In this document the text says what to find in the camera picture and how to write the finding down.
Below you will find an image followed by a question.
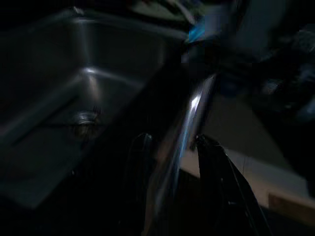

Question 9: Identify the grey brown base cabinet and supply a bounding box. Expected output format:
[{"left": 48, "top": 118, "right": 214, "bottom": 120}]
[{"left": 177, "top": 93, "right": 315, "bottom": 222}]

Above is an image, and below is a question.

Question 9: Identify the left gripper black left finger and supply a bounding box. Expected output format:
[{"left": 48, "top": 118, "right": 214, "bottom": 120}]
[{"left": 123, "top": 132, "right": 158, "bottom": 236}]

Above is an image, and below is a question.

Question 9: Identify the stainless steel sink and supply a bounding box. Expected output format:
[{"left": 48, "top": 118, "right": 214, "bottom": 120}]
[{"left": 0, "top": 7, "right": 190, "bottom": 212}]

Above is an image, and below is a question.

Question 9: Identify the steel spoon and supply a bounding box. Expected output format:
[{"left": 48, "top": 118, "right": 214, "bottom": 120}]
[{"left": 145, "top": 72, "right": 219, "bottom": 236}]

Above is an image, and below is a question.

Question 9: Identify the black chopstick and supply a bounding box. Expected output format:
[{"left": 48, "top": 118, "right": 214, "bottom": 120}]
[{"left": 9, "top": 97, "right": 78, "bottom": 147}]

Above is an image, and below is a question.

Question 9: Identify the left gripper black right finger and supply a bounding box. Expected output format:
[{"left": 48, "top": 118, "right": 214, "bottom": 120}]
[{"left": 193, "top": 134, "right": 269, "bottom": 236}]

